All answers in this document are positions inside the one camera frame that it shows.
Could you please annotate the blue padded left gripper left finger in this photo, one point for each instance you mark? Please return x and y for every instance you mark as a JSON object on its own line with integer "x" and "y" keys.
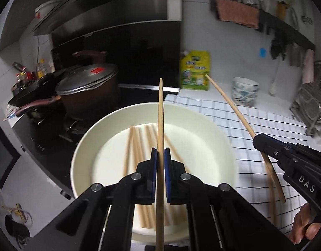
{"x": 152, "y": 175}

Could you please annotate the grey metal pot lid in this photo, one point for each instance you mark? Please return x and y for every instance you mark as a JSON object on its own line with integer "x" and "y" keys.
{"x": 85, "y": 78}

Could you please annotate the stacked blue patterned bowls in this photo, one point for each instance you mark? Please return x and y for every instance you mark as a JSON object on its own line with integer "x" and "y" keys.
{"x": 244, "y": 91}

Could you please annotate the dark red cooking pot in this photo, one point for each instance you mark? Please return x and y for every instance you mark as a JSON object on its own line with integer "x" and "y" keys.
{"x": 93, "y": 103}

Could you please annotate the large cream round bowl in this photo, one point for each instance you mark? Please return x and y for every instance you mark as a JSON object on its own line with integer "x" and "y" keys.
{"x": 111, "y": 200}

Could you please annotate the keys on counter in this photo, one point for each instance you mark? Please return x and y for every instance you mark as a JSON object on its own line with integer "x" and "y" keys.
{"x": 16, "y": 221}

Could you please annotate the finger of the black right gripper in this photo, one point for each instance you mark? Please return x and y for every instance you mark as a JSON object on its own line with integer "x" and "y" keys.
{"x": 268, "y": 145}

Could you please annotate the black wall rail shelf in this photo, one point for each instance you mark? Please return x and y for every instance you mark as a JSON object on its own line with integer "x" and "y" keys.
{"x": 275, "y": 23}

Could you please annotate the wooden chopstick pile on cloth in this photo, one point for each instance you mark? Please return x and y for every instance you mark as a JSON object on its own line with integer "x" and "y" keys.
{"x": 270, "y": 182}

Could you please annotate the pink hanging towel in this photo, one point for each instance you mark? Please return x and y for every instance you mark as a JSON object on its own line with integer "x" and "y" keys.
{"x": 308, "y": 67}

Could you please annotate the blue wall hook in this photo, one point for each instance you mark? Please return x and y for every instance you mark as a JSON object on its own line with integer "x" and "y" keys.
{"x": 262, "y": 52}

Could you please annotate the black hanging cloth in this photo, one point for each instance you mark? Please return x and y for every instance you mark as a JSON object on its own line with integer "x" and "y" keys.
{"x": 279, "y": 44}

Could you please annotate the white hanging ladle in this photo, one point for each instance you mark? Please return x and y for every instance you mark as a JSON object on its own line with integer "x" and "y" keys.
{"x": 273, "y": 86}

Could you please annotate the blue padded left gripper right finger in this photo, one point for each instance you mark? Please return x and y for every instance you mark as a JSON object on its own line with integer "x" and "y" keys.
{"x": 168, "y": 173}

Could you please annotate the pink orange hanging cloth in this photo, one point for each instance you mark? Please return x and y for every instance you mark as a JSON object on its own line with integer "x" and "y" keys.
{"x": 237, "y": 12}

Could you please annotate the condiment bottles group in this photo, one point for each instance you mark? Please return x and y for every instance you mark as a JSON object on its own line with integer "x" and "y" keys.
{"x": 25, "y": 77}

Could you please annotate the dark frying pan red handle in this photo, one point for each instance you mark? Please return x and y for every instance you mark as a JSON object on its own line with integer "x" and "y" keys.
{"x": 43, "y": 88}

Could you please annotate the yellow green detergent refill pouch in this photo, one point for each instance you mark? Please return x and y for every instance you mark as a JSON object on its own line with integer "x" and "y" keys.
{"x": 195, "y": 65}

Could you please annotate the person's right hand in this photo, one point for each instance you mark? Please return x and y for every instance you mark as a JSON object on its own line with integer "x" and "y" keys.
{"x": 302, "y": 227}

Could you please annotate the metal steamer rack stand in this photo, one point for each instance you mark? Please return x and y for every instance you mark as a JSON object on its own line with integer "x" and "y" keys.
{"x": 306, "y": 106}

